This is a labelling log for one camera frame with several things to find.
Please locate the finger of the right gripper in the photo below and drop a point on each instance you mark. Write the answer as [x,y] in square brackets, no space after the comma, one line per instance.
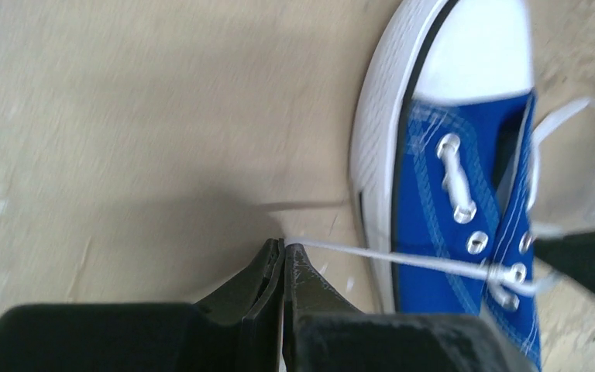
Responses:
[572,255]

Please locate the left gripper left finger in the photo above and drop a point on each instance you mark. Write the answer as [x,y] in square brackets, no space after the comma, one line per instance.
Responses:
[235,328]

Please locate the blue canvas sneaker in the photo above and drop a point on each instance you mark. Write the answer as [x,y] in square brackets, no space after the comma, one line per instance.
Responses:
[462,67]

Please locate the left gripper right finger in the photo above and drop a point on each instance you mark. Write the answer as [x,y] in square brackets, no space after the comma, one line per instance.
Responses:
[325,332]

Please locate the white shoelace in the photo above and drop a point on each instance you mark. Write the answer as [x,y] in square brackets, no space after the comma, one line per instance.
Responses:
[405,260]

